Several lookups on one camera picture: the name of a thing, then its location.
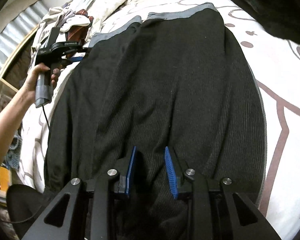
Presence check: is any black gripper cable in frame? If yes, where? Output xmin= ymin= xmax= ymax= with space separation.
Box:
xmin=41 ymin=104 xmax=52 ymax=133

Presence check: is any person's left forearm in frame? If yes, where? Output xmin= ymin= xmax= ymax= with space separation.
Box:
xmin=0 ymin=89 xmax=35 ymax=166

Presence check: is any person's left hand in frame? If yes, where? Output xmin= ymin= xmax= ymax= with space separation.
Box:
xmin=22 ymin=63 xmax=61 ymax=102

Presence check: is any cartoon print bed sheet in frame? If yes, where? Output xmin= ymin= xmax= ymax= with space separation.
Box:
xmin=17 ymin=0 xmax=300 ymax=240

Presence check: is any black sweater with grey trim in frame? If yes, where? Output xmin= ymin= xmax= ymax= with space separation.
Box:
xmin=43 ymin=2 xmax=268 ymax=240

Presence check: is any pile of crumpled clothes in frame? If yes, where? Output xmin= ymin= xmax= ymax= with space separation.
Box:
xmin=31 ymin=0 xmax=94 ymax=57

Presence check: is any grey window curtain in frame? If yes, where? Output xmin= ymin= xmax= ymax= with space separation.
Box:
xmin=0 ymin=0 xmax=48 ymax=71

